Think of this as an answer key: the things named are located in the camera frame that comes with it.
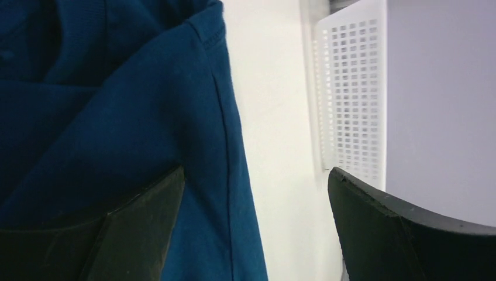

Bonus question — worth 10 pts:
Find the white plastic basket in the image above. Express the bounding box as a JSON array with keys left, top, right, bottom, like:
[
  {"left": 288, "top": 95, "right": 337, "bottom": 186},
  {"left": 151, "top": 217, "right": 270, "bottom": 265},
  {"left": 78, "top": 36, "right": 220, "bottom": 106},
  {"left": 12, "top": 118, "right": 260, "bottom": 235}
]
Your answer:
[{"left": 300, "top": 1, "right": 388, "bottom": 190}]

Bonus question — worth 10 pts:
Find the blue mickey print t-shirt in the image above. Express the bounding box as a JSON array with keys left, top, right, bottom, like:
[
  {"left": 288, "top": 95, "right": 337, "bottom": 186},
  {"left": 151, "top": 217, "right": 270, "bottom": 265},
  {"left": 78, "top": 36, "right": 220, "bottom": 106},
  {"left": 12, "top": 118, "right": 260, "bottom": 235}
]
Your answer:
[{"left": 1, "top": 1, "right": 268, "bottom": 280}]

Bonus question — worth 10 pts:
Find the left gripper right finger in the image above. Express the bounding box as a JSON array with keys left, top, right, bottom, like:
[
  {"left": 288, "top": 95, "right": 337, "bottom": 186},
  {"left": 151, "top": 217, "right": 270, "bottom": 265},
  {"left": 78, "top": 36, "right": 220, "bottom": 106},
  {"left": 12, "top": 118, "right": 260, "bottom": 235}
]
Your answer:
[{"left": 328, "top": 167, "right": 495, "bottom": 280}]

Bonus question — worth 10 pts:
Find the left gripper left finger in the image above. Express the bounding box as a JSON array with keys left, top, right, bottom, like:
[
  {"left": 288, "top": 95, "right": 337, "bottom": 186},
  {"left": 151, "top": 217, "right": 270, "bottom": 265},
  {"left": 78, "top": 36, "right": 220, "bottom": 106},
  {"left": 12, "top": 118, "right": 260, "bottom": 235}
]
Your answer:
[{"left": 1, "top": 166, "right": 185, "bottom": 280}]

